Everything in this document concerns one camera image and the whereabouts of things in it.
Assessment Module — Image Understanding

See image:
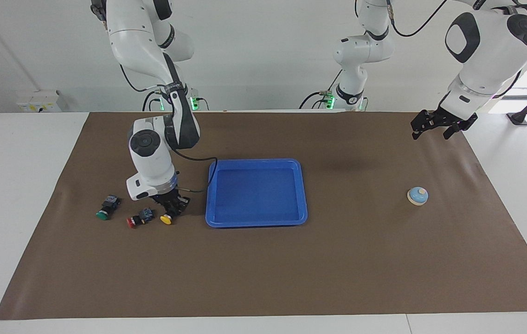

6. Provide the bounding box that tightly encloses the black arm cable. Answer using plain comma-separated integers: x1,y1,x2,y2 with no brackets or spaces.
386,0,527,99
120,63,219,193

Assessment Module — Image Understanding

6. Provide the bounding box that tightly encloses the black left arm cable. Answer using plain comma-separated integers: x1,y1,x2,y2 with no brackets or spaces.
386,0,527,99

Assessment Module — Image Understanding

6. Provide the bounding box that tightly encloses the brown table mat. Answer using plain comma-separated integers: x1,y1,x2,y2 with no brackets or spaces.
0,110,527,321

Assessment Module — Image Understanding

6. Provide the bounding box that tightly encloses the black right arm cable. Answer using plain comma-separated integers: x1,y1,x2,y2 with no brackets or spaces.
120,63,219,193

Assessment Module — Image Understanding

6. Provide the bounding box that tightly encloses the green push button switch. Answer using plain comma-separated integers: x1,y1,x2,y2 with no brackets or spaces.
96,195,121,221

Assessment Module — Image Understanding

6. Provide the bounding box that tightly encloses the yellow push button switch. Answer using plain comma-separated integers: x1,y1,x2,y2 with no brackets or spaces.
160,205,183,225

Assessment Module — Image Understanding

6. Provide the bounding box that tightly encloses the blue plastic tray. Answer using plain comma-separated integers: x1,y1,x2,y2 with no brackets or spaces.
205,159,308,228

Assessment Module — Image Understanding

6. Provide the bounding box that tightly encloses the blue service bell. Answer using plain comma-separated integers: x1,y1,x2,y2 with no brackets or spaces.
406,186,429,206

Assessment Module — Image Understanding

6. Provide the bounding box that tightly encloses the white wall socket box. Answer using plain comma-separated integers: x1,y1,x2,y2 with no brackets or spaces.
15,90,62,113

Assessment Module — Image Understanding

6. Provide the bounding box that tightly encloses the red push button switch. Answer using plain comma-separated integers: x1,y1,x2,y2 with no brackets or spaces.
127,207,155,229

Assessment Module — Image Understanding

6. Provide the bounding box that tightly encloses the black base cable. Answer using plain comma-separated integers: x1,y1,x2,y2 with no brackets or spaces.
142,88,209,112
299,70,344,110

